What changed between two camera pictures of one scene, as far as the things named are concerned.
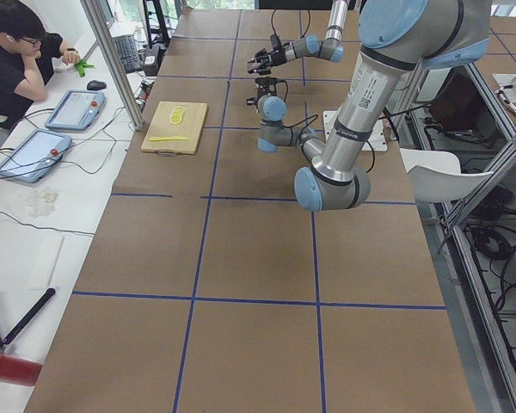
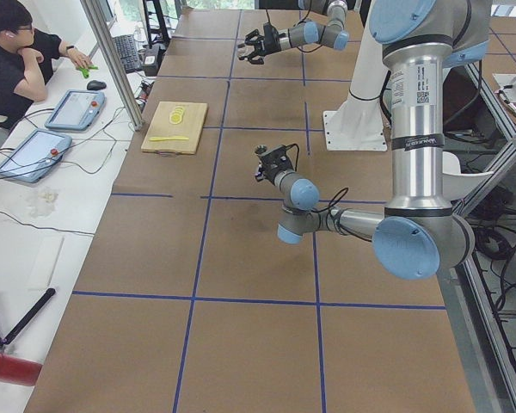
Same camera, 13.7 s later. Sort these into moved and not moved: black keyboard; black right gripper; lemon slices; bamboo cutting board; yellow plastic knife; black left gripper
Moved: black right gripper; black left gripper
Not moved: yellow plastic knife; bamboo cutting board; black keyboard; lemon slices
